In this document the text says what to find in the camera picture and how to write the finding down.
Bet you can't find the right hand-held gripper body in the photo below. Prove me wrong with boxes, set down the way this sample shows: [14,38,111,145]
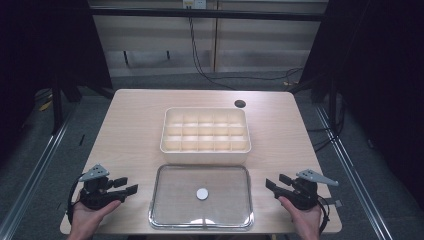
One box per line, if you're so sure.
[283,168,340,211]

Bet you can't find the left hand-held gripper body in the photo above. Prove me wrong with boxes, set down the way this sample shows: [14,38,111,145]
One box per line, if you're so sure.
[78,163,128,211]

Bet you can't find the person's right hand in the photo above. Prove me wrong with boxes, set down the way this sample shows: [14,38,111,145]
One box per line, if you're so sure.
[278,195,323,240]

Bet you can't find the person's left hand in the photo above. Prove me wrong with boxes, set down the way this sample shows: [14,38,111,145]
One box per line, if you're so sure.
[67,198,122,240]

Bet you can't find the grey tape strip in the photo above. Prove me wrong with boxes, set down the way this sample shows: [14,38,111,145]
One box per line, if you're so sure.
[320,197,344,208]

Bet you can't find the clear lid with white knob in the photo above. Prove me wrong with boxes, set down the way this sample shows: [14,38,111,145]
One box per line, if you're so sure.
[148,163,255,232]

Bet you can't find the white compartment storage box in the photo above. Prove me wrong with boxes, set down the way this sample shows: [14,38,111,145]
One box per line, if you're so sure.
[159,106,252,165]

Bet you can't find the black metal stand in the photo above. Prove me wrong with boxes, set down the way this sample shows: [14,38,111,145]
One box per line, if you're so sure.
[50,84,65,135]
[327,74,339,136]

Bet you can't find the dark curtain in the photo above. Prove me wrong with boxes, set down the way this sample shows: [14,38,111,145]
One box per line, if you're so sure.
[298,0,424,211]

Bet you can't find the black horizontal bar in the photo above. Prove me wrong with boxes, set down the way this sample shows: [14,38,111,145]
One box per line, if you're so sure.
[89,7,330,22]

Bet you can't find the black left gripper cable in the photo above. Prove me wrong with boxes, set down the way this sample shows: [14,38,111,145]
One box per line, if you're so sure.
[66,173,85,225]

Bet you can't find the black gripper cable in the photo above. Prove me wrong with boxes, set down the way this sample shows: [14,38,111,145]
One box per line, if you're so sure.
[66,173,85,225]
[317,195,331,235]

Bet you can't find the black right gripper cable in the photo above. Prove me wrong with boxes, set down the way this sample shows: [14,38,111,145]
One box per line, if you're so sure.
[317,195,331,235]

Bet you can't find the metal floor rail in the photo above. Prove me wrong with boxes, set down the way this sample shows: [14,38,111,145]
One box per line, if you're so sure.
[314,104,396,240]
[0,106,79,240]

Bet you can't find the black floor cables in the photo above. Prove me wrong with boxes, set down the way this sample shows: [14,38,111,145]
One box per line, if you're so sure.
[305,99,346,154]

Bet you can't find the black hanging cable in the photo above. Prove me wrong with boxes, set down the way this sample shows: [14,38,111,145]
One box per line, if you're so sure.
[187,16,305,92]

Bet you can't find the white wall outlet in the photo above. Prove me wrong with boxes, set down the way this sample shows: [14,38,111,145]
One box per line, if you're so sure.
[182,0,208,10]

